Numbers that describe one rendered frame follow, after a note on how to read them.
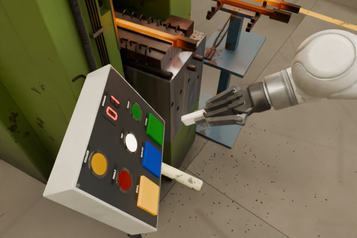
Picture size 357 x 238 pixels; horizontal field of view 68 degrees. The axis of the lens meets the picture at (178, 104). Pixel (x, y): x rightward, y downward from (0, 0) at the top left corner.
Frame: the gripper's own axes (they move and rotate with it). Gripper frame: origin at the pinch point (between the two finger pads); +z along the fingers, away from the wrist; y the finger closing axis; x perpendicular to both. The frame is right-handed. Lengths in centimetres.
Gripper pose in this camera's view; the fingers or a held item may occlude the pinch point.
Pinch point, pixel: (194, 117)
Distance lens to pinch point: 74.2
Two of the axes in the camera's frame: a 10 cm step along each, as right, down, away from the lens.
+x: -4.9, -5.8, -6.5
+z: -8.7, 3.0, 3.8
